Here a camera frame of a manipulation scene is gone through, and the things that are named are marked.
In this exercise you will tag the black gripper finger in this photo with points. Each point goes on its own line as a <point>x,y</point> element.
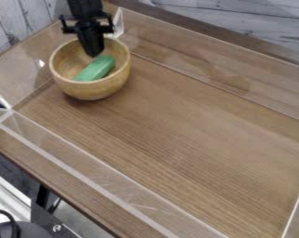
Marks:
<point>98,41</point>
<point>86,38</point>

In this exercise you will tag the green rectangular block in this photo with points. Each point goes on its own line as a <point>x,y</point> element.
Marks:
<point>97,69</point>

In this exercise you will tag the clear acrylic tray walls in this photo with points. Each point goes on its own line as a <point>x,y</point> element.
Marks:
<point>189,154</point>

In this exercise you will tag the black table leg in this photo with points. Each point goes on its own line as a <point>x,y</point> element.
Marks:
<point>43,197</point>

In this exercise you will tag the dark metal floor bracket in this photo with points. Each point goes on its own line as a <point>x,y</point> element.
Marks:
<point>45,219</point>

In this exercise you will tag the brown wooden bowl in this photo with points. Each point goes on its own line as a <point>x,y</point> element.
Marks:
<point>90,82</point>

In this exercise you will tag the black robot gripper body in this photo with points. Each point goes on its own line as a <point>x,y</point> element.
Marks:
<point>89,19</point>

